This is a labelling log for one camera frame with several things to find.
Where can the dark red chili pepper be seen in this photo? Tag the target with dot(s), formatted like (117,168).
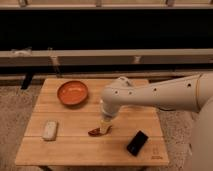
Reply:
(95,132)

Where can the black rectangular eraser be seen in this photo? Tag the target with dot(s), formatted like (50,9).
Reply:
(137,143)

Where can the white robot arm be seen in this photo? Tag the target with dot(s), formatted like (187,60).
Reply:
(192,93)

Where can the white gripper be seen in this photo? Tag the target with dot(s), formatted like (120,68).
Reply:
(105,124)

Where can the orange bowl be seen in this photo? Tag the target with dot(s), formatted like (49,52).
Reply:
(72,93)

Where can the grey metal rail beam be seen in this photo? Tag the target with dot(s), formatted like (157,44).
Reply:
(22,58)

